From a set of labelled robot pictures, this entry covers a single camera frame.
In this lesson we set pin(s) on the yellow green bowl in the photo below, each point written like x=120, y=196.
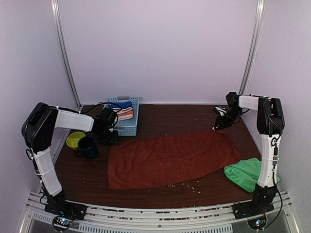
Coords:
x=73, y=139

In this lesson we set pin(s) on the left aluminium post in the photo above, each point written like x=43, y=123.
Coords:
x=64, y=54

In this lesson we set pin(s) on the right aluminium post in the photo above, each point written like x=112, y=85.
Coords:
x=256, y=33

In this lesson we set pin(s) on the dark blue mug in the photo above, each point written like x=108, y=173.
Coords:
x=87, y=148

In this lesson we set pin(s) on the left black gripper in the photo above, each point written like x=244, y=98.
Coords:
x=113, y=140

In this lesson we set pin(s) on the aluminium front rail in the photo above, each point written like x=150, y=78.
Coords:
x=204, y=219

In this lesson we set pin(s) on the dark red towel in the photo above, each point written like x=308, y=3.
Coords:
x=161, y=161

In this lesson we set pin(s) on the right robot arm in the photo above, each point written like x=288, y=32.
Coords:
x=270, y=125

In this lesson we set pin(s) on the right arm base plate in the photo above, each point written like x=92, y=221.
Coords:
x=245, y=210

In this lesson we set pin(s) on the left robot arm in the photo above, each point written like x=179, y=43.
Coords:
x=38, y=130

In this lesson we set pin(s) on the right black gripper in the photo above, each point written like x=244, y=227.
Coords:
x=223, y=123

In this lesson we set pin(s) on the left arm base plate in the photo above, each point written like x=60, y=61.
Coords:
x=70, y=210

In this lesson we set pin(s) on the light blue plastic basket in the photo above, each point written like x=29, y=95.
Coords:
x=127, y=127

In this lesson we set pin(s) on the aluminium post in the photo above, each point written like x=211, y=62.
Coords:
x=256, y=33
x=64, y=54

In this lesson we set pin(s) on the blue rolled towel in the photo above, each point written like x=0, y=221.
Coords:
x=120, y=105

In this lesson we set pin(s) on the green microfiber towel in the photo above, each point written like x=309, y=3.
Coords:
x=245, y=173

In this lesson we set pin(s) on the orange white rolled towel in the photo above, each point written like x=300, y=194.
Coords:
x=125, y=114

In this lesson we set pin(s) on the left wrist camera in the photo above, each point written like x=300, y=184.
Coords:
x=109, y=117

